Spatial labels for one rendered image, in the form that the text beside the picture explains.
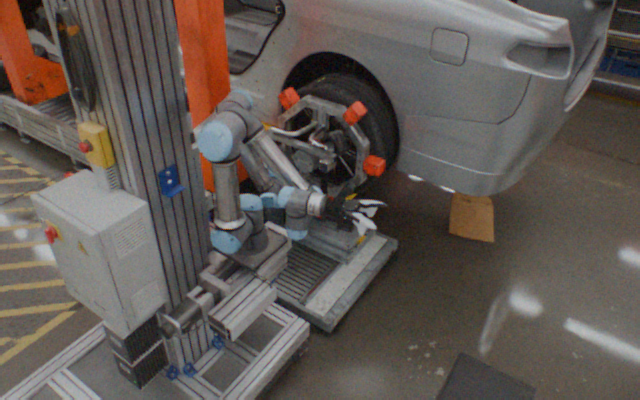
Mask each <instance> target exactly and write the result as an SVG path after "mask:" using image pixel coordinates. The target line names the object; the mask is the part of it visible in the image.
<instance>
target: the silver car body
mask: <svg viewBox="0 0 640 400"><path fill-rule="evenodd" d="M17 1H18V5H19V8H20V11H21V14H22V17H23V20H24V23H25V26H26V29H27V31H29V30H32V29H36V31H37V32H39V33H42V35H43V36H44V37H45V39H46V40H47V41H48V42H49V43H51V44H52V45H55V42H54V39H53V35H52V32H51V29H50V25H49V22H48V19H47V15H46V12H45V8H44V5H43V2H42V0H17ZM615 4H616V0H223V5H224V16H225V27H226V39H227V50H228V61H229V72H230V83H231V92H232V91H233V90H235V89H239V90H243V91H245V92H246V93H248V94H249V96H250V97H251V99H252V102H253V106H252V110H251V112H250V113H251V114H252V115H254V116H255V117H256V118H257V119H258V120H259V121H261V122H264V123H267V124H269V125H272V126H275V127H277V128H279V123H278V98H277V96H279V92H280V88H281V85H282V82H283V80H284V78H285V76H286V74H287V72H288V70H289V69H290V68H291V66H293V65H294V64H295V63H296V62H297V61H298V60H300V59H301V57H303V56H305V55H307V54H309V53H312V52H315V51H321V50H331V51H337V52H341V53H344V54H347V55H349V56H351V57H353V58H355V59H357V60H358V61H360V62H361V63H363V64H364V65H365V66H367V67H368V68H369V69H370V70H371V71H372V72H373V73H374V74H375V76H376V77H377V78H378V79H379V80H380V82H381V83H382V85H383V86H384V88H385V89H386V91H387V93H388V94H389V96H390V98H391V100H392V103H393V105H394V108H395V110H396V113H397V117H398V121H399V125H400V132H401V154H400V161H399V163H398V166H397V169H396V170H398V171H400V172H403V173H406V174H409V175H412V176H414V177H417V178H420V179H423V180H425V181H428V182H431V183H434V184H436V185H438V186H441V187H444V188H447V189H449V190H452V191H455V192H458V193H461V194H464V195H468V196H472V197H486V196H491V195H495V194H498V193H501V192H502V191H504V190H506V189H508V188H510V187H511V186H513V185H514V184H516V183H517V182H518V181H520V180H521V179H522V178H523V177H524V176H525V175H526V174H527V173H528V172H529V171H530V170H531V169H532V168H533V166H534V165H535V164H536V163H537V161H538V160H539V158H540V157H541V156H542V154H543V153H544V151H545V149H546V148H547V147H548V145H549V144H550V143H551V142H552V141H553V140H554V139H555V137H556V136H557V135H558V134H560V132H561V131H562V130H563V129H564V128H565V126H566V125H567V124H568V121H569V120H570V118H571V117H572V115H573V114H574V112H575V111H576V109H577V108H578V106H579V104H580V103H581V101H582V99H583V97H584V95H585V94H586V92H587V90H588V88H589V86H590V84H591V82H592V80H593V78H594V76H595V74H596V72H597V70H598V68H599V67H600V65H601V62H602V60H603V57H604V54H605V51H606V40H607V33H608V28H609V24H610V20H611V17H612V14H613V11H614V7H615Z"/></svg>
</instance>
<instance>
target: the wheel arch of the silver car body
mask: <svg viewBox="0 0 640 400"><path fill-rule="evenodd" d="M354 60H356V61H357V62H358V63H357V70H356V75H357V76H359V77H362V78H364V79H365V80H367V81H368V82H369V83H370V84H372V85H373V86H374V87H375V88H377V89H378V91H380V92H381V93H382V94H381V95H383V96H384V98H386V100H387V101H388V102H387V103H389V104H390V107H391V108H392V110H393V112H394V115H395V116H396V120H397V122H398V128H399V135H400V149H399V156H398V161H397V164H396V167H395V170H396V169H397V166H398V163H399V161H400V154H401V132H400V125H399V121H398V117H397V113H396V110H395V108H394V105H393V103H392V100H391V98H390V96H389V94H388V93H387V91H386V89H385V88H384V86H383V85H382V83H381V82H380V80H379V79H378V78H377V77H376V76H375V74H374V73H373V72H372V71H371V70H370V69H369V68H368V67H367V66H365V65H364V64H363V63H361V62H360V61H358V60H357V59H355V58H353V57H351V56H349V55H347V54H344V53H341V52H337V51H331V50H321V51H315V52H312V53H309V54H307V55H305V56H303V57H301V59H300V60H298V61H297V62H296V63H295V64H294V65H293V66H291V68H290V69H289V70H288V72H287V74H286V76H285V78H284V80H283V82H282V85H281V88H280V92H279V95H280V94H281V93H282V92H283V91H285V90H286V89H288V88H290V87H293V88H294V90H295V91H297V90H299V89H300V88H301V87H303V86H305V85H306V84H308V83H310V82H312V81H313V80H315V79H317V78H319V77H320V76H322V75H325V74H328V73H333V72H343V70H344V69H345V67H346V66H347V65H348V64H349V66H348V67H347V69H346V70H345V73H350V74H352V71H353V64H354ZM283 109H284V107H283V105H282V104H281V102H280V101H279V99H278V121H279V117H280V116H281V115H282V113H283Z"/></svg>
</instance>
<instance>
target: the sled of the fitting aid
mask: <svg viewBox="0 0 640 400"><path fill-rule="evenodd" d="M375 230H376V229H371V228H369V229H368V230H367V232H366V233H365V234H364V235H363V236H362V237H361V238H360V239H359V241H358V242H357V243H356V244H355V245H354V246H353V247H352V248H351V249H350V250H349V251H346V250H344V249H342V248H340V247H338V246H335V245H333V244H331V243H329V242H327V241H325V240H322V239H320V238H318V237H316V236H314V235H312V234H310V233H307V234H306V236H305V237H304V238H302V239H299V240H296V239H292V240H294V241H296V242H299V243H301V244H302V245H304V246H306V247H308V248H310V249H312V250H314V251H316V252H318V253H320V254H323V255H325V256H327V257H329V258H331V259H333V260H335V261H337V262H339V263H341V264H343V265H345V266H348V265H349V264H350V263H351V262H352V261H353V260H354V258H355V257H356V256H357V255H358V254H359V253H360V252H361V251H362V249H363V248H364V247H365V246H366V245H367V243H368V241H369V240H370V239H371V238H372V237H373V236H374V235H375Z"/></svg>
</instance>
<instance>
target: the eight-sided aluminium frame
mask: <svg viewBox="0 0 640 400"><path fill-rule="evenodd" d="M304 107H308V108H311V109H316V110H317V111H320V112H325V113H327V114H329V115H332V116H335V117H336V118H337V119H338V121H339V122H340V124H341V125H342V126H343V128H344V129H345V131H346V132H347V134H349V136H350V137H351V139H352V140H353V142H354V143H355V144H356V146H357V148H358V150H357V162H356V175H355V177H354V178H352V179H350V180H349V181H347V182H345V183H343V184H341V185H339V186H336V185H334V184H331V183H329V182H328V189H327V192H328V196H330V197H333V198H335V197H336V196H337V195H338V194H339V193H340V192H341V191H342V189H343V187H344V185H346V184H347V183H349V182H350V181H351V182H352V183H354V184H355V185H356V187H358V186H359V185H361V184H362V183H363V182H364V181H366V180H367V173H365V172H363V165H364V160H365V159H366V158H367V157H368V154H369V147H370V146H369V144H370V142H369V141H368V139H367V136H366V135H365V134H364V133H363V131H362V130H361V128H360V127H359V125H358V124H357V123H355V124H354V125H353V126H350V125H349V124H348V123H347V122H346V120H345V119H344V118H343V117H342V116H343V114H344V113H345V112H346V111H347V110H348V109H347V108H346V106H344V105H342V104H337V103H334V102H331V101H328V100H324V99H321V98H318V97H315V96H313V95H306V96H305V97H303V98H301V100H299V102H297V103H296V104H295V105H294V106H293V107H291V108H290V109H289V110H288V111H286V112H285V113H284V114H282V115H281V116H280V117H279V121H278V123H279V129H280V130H283V131H286V132H291V118H292V117H293V116H295V115H296V114H297V113H299V112H300V111H301V110H302V109H303V108H304ZM279 149H280V150H281V151H282V152H283V153H284V155H285V156H286V157H287V158H288V160H289V161H290V162H291V163H293V164H295V161H294V154H295V152H294V150H293V149H292V147H291V146H290V145H288V144H285V143H282V144H281V145H279ZM300 174H301V176H302V178H303V179H304V180H305V181H306V182H307V184H308V185H309V186H314V187H316V188H318V189H320V181H321V180H320V179H319V178H316V177H314V176H311V175H310V174H309V173H304V172H302V171H301V170H300Z"/></svg>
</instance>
